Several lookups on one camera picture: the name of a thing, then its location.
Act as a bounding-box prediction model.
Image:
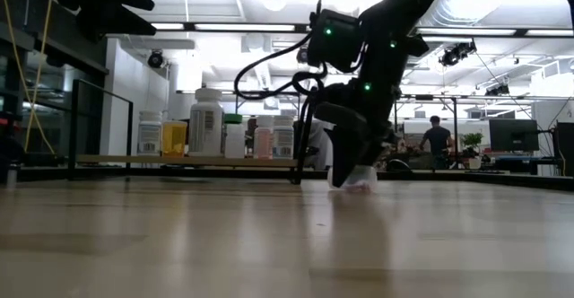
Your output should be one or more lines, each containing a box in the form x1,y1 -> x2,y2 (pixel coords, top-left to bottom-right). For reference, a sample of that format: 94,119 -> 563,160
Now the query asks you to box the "plain grey cloth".
306,118 -> 335,171

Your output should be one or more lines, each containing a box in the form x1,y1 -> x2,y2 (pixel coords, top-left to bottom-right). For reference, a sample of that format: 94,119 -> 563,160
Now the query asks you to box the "plain white medicine bottle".
223,123 -> 248,160

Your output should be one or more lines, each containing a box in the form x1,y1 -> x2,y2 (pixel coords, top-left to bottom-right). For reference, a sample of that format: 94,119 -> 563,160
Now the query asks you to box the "large white medicine bottle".
187,86 -> 225,158

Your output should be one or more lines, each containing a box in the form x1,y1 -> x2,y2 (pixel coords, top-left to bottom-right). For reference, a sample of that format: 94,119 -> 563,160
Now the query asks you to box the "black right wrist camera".
308,8 -> 362,74

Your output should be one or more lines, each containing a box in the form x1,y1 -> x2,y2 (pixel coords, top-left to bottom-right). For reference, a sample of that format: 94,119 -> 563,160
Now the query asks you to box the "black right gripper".
313,80 -> 403,188

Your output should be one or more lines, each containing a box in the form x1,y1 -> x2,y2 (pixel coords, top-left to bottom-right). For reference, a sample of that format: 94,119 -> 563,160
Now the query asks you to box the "black ceiling spotlight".
146,49 -> 166,70
438,39 -> 478,68

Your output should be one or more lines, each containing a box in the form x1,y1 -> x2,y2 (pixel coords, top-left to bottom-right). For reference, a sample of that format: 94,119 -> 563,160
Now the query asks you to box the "wooden shelf with black frame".
66,78 -> 317,186

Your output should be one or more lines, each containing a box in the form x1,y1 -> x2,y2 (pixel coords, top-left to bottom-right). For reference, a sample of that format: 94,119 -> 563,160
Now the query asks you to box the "small pink medicine bottle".
254,115 -> 274,160

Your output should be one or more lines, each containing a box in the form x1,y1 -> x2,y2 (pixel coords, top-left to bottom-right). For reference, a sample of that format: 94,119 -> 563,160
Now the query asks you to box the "small clear plastic bottle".
326,164 -> 378,195

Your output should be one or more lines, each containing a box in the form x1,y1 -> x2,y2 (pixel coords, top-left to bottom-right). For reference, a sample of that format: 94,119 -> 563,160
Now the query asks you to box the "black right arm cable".
233,0 -> 342,102

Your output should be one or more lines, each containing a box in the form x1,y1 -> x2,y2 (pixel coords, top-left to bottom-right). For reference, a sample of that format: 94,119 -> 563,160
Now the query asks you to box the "orange bottle with white cap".
161,120 -> 188,158

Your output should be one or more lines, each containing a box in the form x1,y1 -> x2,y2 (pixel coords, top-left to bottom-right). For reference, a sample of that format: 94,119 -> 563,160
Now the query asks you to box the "long ceiling light strip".
176,89 -> 574,102
150,21 -> 574,38

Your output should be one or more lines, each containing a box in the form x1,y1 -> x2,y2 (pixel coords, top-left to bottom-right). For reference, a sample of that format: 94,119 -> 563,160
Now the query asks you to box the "black clothes rack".
392,93 -> 459,156

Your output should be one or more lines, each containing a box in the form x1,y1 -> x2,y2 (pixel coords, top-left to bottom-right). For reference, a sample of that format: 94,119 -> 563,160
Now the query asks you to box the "white labelled medicine bottle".
136,110 -> 163,157

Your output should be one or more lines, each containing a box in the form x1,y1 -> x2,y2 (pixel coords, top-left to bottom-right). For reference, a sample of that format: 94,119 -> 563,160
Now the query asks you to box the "leafy plant in white pot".
460,131 -> 486,171

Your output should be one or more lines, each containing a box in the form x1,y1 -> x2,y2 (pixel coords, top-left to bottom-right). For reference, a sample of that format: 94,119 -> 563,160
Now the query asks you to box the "ribbed ventilation duct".
396,0 -> 517,68

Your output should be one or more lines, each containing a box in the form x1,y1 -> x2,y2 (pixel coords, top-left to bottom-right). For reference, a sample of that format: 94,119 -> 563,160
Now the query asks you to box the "white bottle with barcode label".
272,115 -> 296,160

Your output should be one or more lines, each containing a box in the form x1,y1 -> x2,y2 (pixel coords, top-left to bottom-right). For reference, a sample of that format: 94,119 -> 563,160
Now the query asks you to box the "dark floral cloth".
246,117 -> 257,155

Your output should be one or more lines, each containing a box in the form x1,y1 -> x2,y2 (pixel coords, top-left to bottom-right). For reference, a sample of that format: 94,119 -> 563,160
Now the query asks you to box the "yellow hanging cable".
0,0 -> 57,156

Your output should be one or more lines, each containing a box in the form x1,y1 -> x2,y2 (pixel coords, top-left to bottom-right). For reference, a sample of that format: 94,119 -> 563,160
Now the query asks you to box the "black computer monitor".
488,118 -> 541,153
554,120 -> 574,178

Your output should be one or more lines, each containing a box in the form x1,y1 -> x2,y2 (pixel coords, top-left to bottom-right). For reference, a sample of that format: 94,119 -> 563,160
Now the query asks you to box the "black metal rig frame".
17,165 -> 574,193

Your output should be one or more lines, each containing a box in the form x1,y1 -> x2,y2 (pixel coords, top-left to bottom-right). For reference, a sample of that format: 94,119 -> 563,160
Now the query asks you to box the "person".
419,115 -> 455,170

